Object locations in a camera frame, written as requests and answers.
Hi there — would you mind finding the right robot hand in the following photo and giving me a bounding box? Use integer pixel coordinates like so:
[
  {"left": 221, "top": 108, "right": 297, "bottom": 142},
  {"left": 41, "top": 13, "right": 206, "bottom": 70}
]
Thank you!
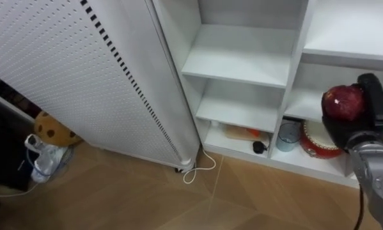
[{"left": 321, "top": 72, "right": 383, "bottom": 151}]

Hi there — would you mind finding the red apple soft toy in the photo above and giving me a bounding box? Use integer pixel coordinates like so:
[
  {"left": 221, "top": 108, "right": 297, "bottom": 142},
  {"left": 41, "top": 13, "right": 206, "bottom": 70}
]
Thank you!
[{"left": 322, "top": 84, "right": 368, "bottom": 122}]

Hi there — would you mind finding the red round drum toy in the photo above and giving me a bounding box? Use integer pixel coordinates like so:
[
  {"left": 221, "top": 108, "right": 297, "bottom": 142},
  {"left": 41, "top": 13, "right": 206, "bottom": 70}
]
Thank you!
[{"left": 299, "top": 119, "right": 344, "bottom": 160}]

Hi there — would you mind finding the clear glass cup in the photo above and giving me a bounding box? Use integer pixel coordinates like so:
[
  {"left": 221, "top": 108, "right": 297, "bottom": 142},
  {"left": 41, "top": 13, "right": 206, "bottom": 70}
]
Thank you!
[{"left": 276, "top": 123, "right": 302, "bottom": 153}]

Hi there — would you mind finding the small black round object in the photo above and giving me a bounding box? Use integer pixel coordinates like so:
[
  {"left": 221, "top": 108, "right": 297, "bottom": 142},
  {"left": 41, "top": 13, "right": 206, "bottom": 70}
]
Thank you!
[{"left": 252, "top": 141, "right": 269, "bottom": 155}]

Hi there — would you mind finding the white shelf unit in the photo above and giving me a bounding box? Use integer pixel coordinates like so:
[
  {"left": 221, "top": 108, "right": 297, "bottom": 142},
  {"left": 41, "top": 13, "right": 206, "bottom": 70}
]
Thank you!
[{"left": 152, "top": 0, "right": 383, "bottom": 189}]

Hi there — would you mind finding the wooden cutting board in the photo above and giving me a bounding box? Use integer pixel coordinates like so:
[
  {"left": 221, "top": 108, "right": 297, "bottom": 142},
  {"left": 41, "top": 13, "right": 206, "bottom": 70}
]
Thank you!
[{"left": 223, "top": 123, "right": 270, "bottom": 143}]

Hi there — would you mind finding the white perforated metal cabinet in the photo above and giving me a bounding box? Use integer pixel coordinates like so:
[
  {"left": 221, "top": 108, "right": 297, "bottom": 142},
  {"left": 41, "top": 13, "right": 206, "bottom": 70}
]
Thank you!
[{"left": 0, "top": 0, "right": 201, "bottom": 173}]

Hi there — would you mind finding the brown cookie soft toy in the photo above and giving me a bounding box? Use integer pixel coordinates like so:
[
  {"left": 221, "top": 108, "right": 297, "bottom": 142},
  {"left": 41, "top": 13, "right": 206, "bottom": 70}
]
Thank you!
[{"left": 34, "top": 111, "right": 82, "bottom": 147}]

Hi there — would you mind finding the clear plastic bag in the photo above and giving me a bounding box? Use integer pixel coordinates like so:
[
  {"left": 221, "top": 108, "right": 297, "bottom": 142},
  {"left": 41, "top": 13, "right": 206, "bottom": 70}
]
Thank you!
[{"left": 24, "top": 134, "right": 74, "bottom": 184}]

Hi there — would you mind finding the dark grey case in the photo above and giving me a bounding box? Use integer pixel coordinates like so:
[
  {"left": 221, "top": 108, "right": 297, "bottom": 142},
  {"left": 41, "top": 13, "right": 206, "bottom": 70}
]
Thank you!
[{"left": 0, "top": 70, "right": 40, "bottom": 192}]

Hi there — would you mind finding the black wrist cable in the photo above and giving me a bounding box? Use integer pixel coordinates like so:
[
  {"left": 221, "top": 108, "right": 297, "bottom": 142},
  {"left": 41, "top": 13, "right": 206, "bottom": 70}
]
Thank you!
[{"left": 353, "top": 183, "right": 365, "bottom": 230}]

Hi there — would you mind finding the thin white floor cable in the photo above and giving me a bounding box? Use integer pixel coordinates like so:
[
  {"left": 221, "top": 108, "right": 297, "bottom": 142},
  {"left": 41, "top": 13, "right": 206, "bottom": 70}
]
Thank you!
[{"left": 0, "top": 181, "right": 38, "bottom": 198}]

